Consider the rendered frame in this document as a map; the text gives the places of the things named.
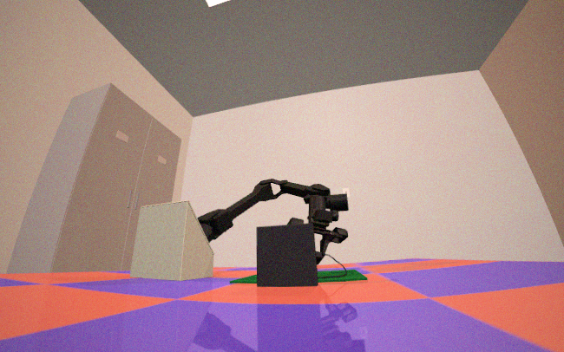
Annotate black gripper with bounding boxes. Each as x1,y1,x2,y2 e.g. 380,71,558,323
287,207,348,252

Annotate black cable with plug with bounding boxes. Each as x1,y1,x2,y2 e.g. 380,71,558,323
316,251,347,277

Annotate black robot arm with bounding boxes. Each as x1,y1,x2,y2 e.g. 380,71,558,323
198,179,349,244

